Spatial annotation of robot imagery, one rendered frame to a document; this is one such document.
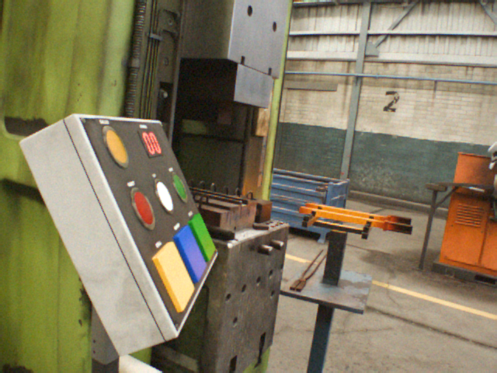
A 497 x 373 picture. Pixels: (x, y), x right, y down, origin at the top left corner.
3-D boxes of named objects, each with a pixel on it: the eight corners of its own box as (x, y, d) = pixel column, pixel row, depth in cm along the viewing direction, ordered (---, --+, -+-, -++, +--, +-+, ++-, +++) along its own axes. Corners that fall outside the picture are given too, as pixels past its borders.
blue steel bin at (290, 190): (343, 233, 546) (351, 179, 536) (324, 244, 477) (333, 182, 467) (264, 214, 603) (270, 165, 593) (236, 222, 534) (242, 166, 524)
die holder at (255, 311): (272, 345, 142) (290, 223, 136) (213, 398, 109) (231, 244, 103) (151, 298, 168) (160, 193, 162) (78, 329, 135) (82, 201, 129)
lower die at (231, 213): (254, 225, 126) (257, 198, 125) (218, 236, 109) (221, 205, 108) (150, 200, 146) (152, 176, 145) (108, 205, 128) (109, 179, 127)
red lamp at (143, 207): (162, 225, 54) (165, 193, 53) (137, 230, 49) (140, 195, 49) (145, 220, 55) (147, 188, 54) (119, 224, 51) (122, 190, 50)
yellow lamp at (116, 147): (136, 165, 53) (139, 131, 52) (109, 165, 49) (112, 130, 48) (119, 162, 54) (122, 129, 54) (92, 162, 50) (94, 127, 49)
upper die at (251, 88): (268, 109, 121) (272, 76, 120) (234, 100, 104) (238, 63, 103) (160, 99, 141) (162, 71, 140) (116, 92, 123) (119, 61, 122)
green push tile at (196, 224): (216, 249, 77) (200, 212, 76) (209, 261, 69) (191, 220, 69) (207, 252, 77) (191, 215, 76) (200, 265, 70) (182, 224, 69)
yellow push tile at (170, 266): (195, 288, 57) (173, 240, 56) (184, 311, 49) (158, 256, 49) (184, 292, 57) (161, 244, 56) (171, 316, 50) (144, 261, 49)
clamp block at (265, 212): (271, 220, 137) (273, 200, 136) (258, 224, 129) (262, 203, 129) (239, 213, 142) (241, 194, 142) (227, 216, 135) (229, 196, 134)
